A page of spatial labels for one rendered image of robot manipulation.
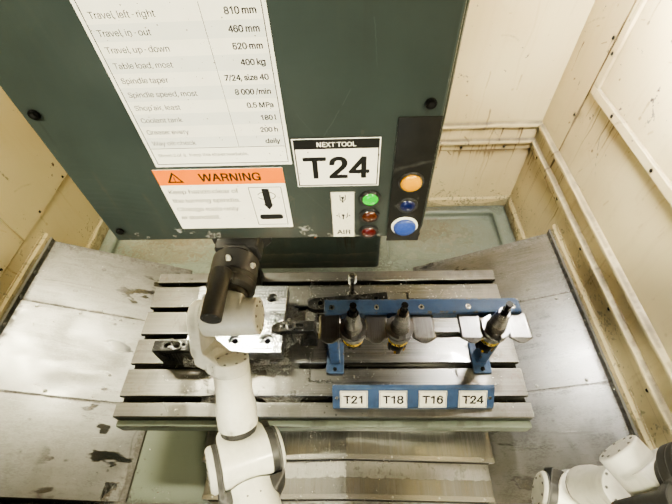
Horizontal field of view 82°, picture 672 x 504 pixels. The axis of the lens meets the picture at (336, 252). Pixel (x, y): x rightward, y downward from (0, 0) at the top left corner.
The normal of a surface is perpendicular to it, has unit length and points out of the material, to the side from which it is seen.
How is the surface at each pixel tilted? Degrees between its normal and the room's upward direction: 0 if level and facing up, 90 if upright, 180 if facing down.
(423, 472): 7
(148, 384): 0
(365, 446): 7
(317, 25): 90
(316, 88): 90
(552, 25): 90
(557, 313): 24
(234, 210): 90
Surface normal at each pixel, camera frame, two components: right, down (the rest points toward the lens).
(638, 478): -0.81, 0.28
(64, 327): 0.37, -0.56
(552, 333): -0.44, -0.55
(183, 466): -0.04, -0.61
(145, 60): -0.01, 0.79
